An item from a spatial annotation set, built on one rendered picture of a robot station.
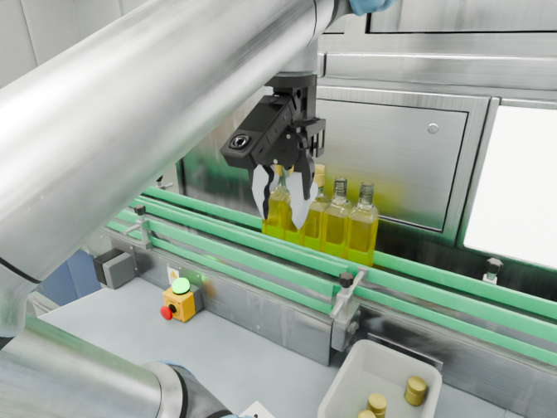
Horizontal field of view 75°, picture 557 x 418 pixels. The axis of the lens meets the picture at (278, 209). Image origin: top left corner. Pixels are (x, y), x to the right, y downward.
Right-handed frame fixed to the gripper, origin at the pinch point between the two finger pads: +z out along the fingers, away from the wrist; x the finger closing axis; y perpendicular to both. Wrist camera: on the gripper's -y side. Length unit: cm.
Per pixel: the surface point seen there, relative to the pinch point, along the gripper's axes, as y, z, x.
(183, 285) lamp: 10.4, 33.1, 35.2
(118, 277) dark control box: 9, 39, 61
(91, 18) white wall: 341, -52, 553
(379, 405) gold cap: 6.9, 36.6, -17.4
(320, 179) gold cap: 28.8, 4.5, 7.0
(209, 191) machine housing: 46, 25, 57
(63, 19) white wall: 319, -51, 592
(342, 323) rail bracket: 13.7, 27.7, -6.7
